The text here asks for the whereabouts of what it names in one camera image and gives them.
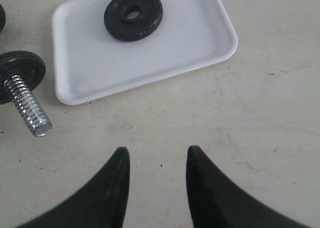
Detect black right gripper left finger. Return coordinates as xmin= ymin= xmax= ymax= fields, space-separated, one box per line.
xmin=22 ymin=147 xmax=130 ymax=228

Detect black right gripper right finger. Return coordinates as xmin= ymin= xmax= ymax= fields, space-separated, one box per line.
xmin=186 ymin=145 xmax=304 ymax=228

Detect chrome threaded dumbbell bar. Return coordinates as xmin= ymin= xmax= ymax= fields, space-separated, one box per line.
xmin=4 ymin=75 xmax=53 ymax=137

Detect black weight plate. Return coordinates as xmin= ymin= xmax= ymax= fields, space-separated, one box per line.
xmin=103 ymin=0 xmax=163 ymax=42

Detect black plate bar end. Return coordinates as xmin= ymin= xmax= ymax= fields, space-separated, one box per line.
xmin=0 ymin=4 xmax=6 ymax=32

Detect white rectangular plastic tray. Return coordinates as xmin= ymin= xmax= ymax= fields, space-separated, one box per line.
xmin=51 ymin=0 xmax=238 ymax=106

